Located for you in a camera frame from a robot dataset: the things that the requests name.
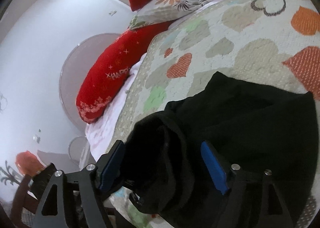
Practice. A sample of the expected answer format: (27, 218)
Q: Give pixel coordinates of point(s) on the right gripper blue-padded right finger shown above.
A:
(216, 169)

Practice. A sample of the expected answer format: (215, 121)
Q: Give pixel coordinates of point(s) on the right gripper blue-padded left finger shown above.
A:
(109, 166)

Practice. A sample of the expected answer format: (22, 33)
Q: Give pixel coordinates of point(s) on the black pants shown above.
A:
(266, 137)

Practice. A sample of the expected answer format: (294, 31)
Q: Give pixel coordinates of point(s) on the pink bed sheet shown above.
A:
(99, 134)

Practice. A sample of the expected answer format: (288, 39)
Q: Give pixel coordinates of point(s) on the long red pillow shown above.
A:
(110, 71)

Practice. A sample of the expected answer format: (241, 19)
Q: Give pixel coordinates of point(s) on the round pink headboard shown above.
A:
(75, 69)

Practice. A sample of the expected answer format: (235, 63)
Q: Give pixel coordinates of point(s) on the heart patterned quilt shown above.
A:
(271, 42)

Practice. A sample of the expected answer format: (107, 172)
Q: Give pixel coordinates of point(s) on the floral grey pillow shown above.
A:
(159, 11)

